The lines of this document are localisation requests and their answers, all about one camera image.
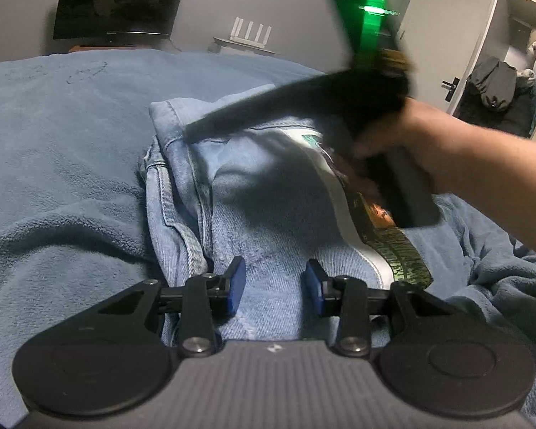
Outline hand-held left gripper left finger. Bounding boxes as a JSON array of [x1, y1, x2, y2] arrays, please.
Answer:
[[88, 256, 247, 359]]

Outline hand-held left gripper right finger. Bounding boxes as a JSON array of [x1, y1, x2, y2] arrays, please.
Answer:
[[304, 258, 466, 358]]

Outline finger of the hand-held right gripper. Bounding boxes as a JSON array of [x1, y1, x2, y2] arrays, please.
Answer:
[[185, 75, 340, 144]]

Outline blue denim jeans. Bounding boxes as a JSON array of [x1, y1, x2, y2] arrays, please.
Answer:
[[138, 83, 435, 341]]

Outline person's right forearm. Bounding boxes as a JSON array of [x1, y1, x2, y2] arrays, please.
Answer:
[[429, 108, 536, 252]]

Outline person's right hand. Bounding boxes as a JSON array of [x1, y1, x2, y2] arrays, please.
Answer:
[[339, 97, 439, 200]]

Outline white router with antennas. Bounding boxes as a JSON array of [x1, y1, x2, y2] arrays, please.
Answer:
[[229, 16, 271, 46]]

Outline white door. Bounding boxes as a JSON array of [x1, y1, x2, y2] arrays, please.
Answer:
[[395, 0, 495, 115]]

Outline dark grey hanging garment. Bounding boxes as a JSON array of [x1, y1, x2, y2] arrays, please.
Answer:
[[467, 56, 519, 110]]

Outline white open wardrobe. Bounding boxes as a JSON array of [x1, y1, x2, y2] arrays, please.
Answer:
[[456, 0, 536, 148]]

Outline wooden television stand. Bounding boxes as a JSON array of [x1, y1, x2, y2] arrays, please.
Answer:
[[69, 43, 137, 53]]

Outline black flat screen television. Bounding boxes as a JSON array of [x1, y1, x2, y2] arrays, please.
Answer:
[[52, 0, 189, 47]]

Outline blue fleece blanket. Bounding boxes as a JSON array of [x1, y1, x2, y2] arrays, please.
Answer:
[[0, 47, 536, 417]]

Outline small wall shelf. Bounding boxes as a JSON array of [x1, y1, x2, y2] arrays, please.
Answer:
[[212, 36, 278, 57]]

